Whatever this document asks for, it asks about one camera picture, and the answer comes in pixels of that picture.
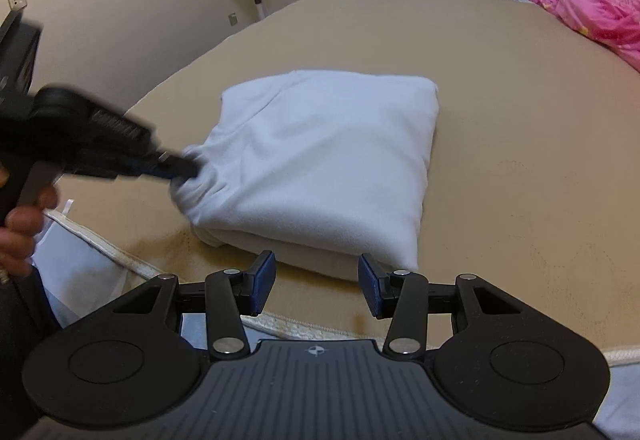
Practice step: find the white fleece garment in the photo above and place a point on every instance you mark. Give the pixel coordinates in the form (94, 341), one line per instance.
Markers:
(325, 160)

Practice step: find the wall socket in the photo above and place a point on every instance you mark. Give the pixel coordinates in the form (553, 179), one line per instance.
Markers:
(233, 19)
(17, 1)

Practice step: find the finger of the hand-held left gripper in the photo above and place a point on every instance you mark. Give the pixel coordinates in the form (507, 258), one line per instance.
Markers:
(160, 166)

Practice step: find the pale blue bed sheet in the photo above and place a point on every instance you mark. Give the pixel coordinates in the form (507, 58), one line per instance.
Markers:
(75, 270)

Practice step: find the pink floral quilt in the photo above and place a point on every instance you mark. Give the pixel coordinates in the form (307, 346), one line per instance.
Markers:
(605, 10)

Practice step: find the person's left hand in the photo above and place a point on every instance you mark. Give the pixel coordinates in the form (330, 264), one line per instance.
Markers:
(17, 245)

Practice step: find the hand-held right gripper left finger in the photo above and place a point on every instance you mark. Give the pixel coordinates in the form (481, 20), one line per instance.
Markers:
(265, 280)

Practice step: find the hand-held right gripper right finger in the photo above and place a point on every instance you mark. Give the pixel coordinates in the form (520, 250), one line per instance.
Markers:
(367, 285)

